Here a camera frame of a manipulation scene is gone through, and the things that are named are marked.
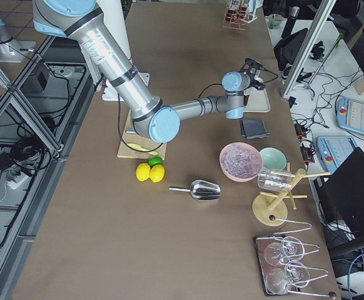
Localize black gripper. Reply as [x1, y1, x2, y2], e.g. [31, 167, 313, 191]
[243, 57, 265, 91]

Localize copper wire bottle basket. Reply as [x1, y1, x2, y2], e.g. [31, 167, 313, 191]
[223, 0, 250, 30]

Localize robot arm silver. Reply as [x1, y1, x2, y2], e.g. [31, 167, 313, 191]
[33, 0, 265, 143]

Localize cream rabbit tray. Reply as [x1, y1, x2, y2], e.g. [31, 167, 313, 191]
[244, 87, 271, 113]

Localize grey folded cloth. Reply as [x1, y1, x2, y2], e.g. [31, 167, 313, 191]
[240, 119, 270, 139]

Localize white cup rack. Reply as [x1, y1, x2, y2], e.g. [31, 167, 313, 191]
[246, 0, 257, 23]

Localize black thermos flask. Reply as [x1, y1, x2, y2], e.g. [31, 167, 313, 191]
[281, 6, 300, 38]

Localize mint green bowl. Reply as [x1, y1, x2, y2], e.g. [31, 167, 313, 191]
[260, 147, 287, 170]

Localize pink bowl of ice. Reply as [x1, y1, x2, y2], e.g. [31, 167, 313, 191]
[219, 142, 263, 183]

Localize clear glass mug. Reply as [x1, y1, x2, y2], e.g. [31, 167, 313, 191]
[257, 169, 295, 192]

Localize teach pendant lower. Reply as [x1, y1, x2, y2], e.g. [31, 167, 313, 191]
[316, 136, 358, 173]

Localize teach pendant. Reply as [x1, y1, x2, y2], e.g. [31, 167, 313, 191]
[336, 97, 364, 135]
[316, 136, 358, 173]

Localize teach pendant upper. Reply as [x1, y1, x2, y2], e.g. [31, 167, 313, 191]
[336, 97, 364, 135]

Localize steel ice scoop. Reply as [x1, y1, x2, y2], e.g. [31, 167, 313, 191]
[169, 179, 221, 201]

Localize green lime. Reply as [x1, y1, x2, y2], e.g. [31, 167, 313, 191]
[148, 156, 163, 167]

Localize wooden cup tree stand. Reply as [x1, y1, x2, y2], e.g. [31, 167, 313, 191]
[252, 169, 331, 227]

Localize yellow lemon lower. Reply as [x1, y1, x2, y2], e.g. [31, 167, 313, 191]
[149, 164, 165, 183]

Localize yellow lemon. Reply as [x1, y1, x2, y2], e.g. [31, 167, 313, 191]
[149, 164, 165, 183]
[135, 162, 151, 182]

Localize yellow plastic knife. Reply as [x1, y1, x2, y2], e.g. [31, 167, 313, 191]
[127, 142, 158, 156]

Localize bamboo cutting board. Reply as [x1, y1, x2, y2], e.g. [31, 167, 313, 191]
[117, 111, 167, 159]

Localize yellow lemon upper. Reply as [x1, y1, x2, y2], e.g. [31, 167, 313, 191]
[135, 162, 151, 182]

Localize black office chair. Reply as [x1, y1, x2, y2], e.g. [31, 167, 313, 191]
[323, 147, 364, 258]

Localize mirror tray glass rack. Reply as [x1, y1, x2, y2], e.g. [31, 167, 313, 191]
[253, 215, 336, 299]

